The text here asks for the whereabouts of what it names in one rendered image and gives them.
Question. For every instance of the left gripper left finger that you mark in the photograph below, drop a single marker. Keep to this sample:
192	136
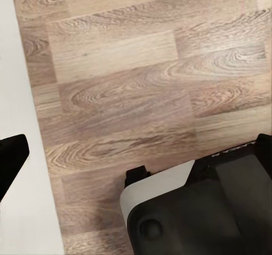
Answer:
14	151

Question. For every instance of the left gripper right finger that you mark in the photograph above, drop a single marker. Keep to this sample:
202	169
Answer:
263	152

